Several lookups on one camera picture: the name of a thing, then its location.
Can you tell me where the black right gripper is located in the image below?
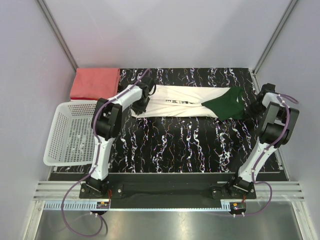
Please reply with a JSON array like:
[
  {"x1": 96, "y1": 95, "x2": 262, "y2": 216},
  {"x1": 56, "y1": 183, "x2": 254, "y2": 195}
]
[{"x1": 242, "y1": 101, "x2": 266, "y2": 121}]

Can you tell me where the white and green raglan t-shirt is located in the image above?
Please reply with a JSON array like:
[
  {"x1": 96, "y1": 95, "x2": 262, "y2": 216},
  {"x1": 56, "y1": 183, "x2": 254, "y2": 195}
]
[{"x1": 131, "y1": 85, "x2": 245, "y2": 121}]

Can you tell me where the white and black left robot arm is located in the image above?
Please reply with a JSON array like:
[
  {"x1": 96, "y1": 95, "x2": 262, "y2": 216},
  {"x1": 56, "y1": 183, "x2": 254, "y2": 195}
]
[{"x1": 85, "y1": 76, "x2": 157, "y2": 198}]

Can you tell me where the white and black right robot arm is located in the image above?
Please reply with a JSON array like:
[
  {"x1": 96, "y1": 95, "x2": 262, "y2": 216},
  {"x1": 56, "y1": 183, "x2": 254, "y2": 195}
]
[{"x1": 224, "y1": 83, "x2": 300, "y2": 199}]

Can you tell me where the folded white t-shirt under stack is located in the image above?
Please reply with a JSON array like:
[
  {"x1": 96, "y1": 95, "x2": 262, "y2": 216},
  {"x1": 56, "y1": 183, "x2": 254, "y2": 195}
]
[{"x1": 70, "y1": 99, "x2": 97, "y2": 103}]

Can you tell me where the folded pink t-shirt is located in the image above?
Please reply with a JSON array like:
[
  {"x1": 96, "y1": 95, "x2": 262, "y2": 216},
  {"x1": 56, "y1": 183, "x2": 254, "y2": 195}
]
[{"x1": 69, "y1": 67, "x2": 120, "y2": 100}]

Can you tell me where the white perforated plastic basket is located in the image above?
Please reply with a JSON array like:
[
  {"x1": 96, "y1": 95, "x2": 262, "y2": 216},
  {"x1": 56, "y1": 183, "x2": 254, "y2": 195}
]
[{"x1": 43, "y1": 101, "x2": 97, "y2": 167}]

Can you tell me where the right small circuit board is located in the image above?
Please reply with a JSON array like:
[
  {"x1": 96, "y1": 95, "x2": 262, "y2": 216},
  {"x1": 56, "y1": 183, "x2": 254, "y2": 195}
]
[{"x1": 230, "y1": 202, "x2": 247, "y2": 212}]

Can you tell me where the small circuit board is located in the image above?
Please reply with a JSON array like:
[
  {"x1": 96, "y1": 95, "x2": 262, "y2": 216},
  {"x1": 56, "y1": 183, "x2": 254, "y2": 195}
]
[
  {"x1": 96, "y1": 201, "x2": 110, "y2": 209},
  {"x1": 230, "y1": 202, "x2": 247, "y2": 212}
]

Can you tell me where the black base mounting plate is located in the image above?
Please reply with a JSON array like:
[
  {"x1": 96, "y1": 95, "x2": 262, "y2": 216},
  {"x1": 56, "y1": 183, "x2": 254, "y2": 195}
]
[{"x1": 79, "y1": 173, "x2": 256, "y2": 210}]

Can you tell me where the left small circuit board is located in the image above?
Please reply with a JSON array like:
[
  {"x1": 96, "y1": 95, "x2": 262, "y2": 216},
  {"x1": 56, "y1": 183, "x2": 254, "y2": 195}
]
[{"x1": 96, "y1": 201, "x2": 110, "y2": 209}]

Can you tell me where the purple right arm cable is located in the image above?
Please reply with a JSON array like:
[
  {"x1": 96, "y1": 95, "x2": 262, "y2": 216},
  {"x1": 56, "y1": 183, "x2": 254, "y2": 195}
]
[{"x1": 239, "y1": 93, "x2": 300, "y2": 217}]

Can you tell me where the right aluminium frame post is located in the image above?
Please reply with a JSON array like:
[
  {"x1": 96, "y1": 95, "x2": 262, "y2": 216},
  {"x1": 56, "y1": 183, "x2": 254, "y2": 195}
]
[{"x1": 252, "y1": 0, "x2": 301, "y2": 76}]

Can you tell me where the aluminium frame post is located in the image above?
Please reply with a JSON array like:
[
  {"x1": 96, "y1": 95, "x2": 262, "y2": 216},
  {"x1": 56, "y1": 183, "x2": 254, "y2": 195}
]
[
  {"x1": 252, "y1": 0, "x2": 301, "y2": 76},
  {"x1": 35, "y1": 0, "x2": 78, "y2": 72}
]

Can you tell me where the left aluminium frame post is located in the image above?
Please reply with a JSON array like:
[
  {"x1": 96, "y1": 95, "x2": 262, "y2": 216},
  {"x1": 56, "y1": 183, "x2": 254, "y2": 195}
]
[{"x1": 35, "y1": 0, "x2": 78, "y2": 72}]

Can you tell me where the slotted aluminium front rail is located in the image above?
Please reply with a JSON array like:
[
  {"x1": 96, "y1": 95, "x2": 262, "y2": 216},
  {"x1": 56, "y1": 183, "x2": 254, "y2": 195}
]
[{"x1": 33, "y1": 181, "x2": 304, "y2": 212}]

